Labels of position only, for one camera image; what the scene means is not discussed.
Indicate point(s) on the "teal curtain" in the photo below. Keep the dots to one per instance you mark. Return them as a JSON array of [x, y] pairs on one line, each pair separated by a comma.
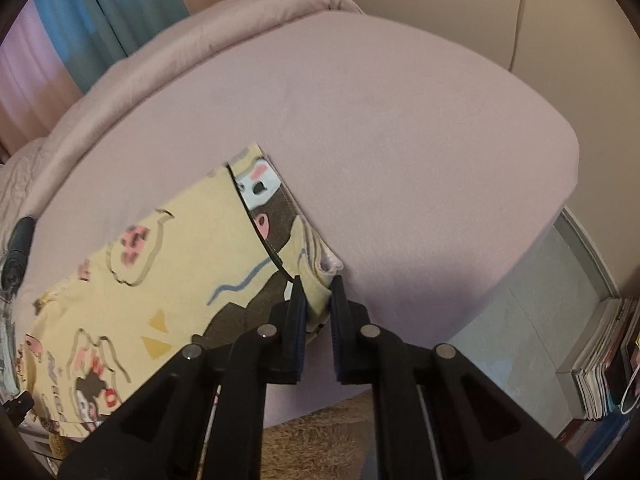
[[100, 5]]

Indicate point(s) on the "bed with pink sheet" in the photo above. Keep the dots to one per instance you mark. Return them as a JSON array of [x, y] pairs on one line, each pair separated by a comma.
[[400, 160]]

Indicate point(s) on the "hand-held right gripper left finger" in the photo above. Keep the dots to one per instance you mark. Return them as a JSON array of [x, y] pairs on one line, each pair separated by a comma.
[[299, 332]]

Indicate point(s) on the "tan fluffy rug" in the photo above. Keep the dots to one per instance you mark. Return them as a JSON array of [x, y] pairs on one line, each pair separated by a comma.
[[310, 440]]

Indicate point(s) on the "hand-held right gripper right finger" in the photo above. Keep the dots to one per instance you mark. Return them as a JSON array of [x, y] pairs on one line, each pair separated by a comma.
[[340, 332]]

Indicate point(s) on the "yellow printed pants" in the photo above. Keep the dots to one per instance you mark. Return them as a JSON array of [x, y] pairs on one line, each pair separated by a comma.
[[200, 240]]

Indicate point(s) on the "pink blanket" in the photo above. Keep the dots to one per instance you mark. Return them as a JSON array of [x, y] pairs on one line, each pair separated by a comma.
[[150, 70]]

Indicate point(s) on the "stack of books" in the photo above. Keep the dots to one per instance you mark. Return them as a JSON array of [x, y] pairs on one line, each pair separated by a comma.
[[600, 355]]

